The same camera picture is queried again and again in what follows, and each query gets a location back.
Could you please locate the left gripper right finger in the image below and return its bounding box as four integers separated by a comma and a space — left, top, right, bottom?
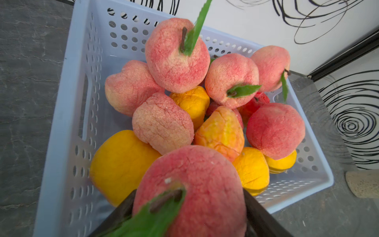
243, 189, 293, 237

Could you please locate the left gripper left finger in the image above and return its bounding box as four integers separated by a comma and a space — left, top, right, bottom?
89, 190, 137, 237

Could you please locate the light blue plastic basket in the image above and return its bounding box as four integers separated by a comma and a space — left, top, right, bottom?
33, 1, 334, 237

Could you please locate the pink peach with leaf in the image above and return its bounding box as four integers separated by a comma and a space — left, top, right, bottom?
145, 1, 211, 93

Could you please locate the frosted plastic cup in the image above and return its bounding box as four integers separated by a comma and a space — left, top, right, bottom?
345, 169, 379, 198

